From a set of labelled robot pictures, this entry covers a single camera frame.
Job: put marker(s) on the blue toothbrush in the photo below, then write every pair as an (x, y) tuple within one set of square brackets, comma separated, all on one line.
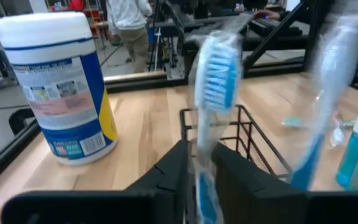
[(334, 71), (216, 74)]

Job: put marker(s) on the green toothbrush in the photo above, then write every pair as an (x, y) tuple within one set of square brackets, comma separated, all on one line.
[(292, 121)]

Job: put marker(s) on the person's hand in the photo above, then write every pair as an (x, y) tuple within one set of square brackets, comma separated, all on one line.
[(266, 14)]

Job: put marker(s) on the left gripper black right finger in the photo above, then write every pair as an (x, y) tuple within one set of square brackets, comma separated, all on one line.
[(238, 177)]

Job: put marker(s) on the black desk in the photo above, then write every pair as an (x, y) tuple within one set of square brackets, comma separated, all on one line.
[(197, 28)]

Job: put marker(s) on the black frame clamp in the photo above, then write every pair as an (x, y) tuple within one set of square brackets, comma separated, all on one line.
[(19, 119)]

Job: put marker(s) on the black keyboard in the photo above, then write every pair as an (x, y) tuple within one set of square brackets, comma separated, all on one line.
[(272, 26)]

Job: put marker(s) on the white blue wipes canister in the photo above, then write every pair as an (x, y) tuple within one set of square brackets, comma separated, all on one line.
[(54, 87)]

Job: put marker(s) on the person standing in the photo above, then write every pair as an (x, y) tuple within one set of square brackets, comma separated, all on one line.
[(129, 18)]

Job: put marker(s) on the red storage shelf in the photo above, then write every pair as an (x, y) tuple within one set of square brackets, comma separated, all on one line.
[(76, 4)]

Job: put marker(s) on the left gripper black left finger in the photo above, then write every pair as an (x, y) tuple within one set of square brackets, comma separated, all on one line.
[(169, 171)]

